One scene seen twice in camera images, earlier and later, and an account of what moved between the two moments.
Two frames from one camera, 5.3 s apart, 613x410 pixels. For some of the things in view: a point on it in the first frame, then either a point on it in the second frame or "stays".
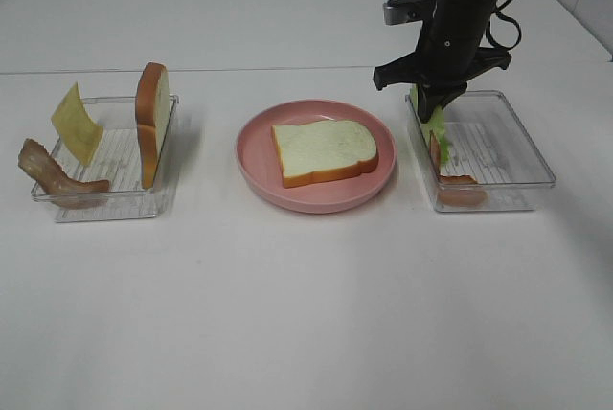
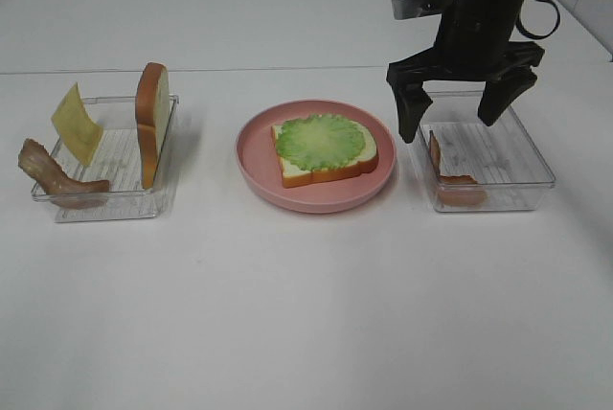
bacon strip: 455,191 stays
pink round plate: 259,166 stays
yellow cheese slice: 79,131 stays
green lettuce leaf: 435,124 to 319,142
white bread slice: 152,115 stays
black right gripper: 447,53 to 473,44
